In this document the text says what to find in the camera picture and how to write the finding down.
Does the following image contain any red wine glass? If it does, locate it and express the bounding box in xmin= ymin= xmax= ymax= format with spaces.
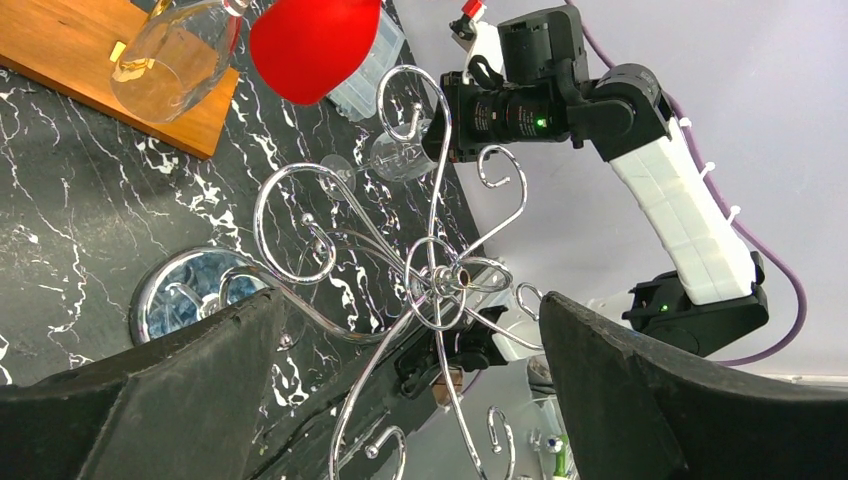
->
xmin=249 ymin=0 xmax=382 ymax=105

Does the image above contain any clear wine glass front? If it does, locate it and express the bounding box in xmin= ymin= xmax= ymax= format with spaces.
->
xmin=320 ymin=119 xmax=437 ymax=191

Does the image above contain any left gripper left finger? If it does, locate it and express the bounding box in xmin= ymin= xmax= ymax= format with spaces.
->
xmin=1 ymin=289 xmax=286 ymax=479

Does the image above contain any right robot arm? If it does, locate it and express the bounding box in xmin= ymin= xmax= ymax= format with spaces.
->
xmin=424 ymin=1 xmax=769 ymax=357

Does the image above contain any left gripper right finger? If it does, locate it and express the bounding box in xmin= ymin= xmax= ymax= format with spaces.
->
xmin=539 ymin=292 xmax=847 ymax=479

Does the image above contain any clear wine glass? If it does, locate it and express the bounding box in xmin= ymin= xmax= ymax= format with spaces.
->
xmin=320 ymin=119 xmax=437 ymax=191
xmin=110 ymin=0 xmax=250 ymax=124

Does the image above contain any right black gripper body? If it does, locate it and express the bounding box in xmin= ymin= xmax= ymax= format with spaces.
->
xmin=440 ymin=72 xmax=570 ymax=163

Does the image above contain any clear wine glass rear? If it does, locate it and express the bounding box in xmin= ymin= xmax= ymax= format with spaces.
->
xmin=110 ymin=0 xmax=250 ymax=124

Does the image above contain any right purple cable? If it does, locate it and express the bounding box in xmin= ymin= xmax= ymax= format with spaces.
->
xmin=563 ymin=0 xmax=810 ymax=368

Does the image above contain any silver wire glass rack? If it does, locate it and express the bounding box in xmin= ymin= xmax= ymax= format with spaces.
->
xmin=129 ymin=64 xmax=551 ymax=480

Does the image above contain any orange wooden rack base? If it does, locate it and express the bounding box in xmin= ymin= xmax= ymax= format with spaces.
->
xmin=1 ymin=1 xmax=248 ymax=159

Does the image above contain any clear plastic screw box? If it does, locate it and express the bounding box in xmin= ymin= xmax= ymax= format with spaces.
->
xmin=326 ymin=9 xmax=406 ymax=122

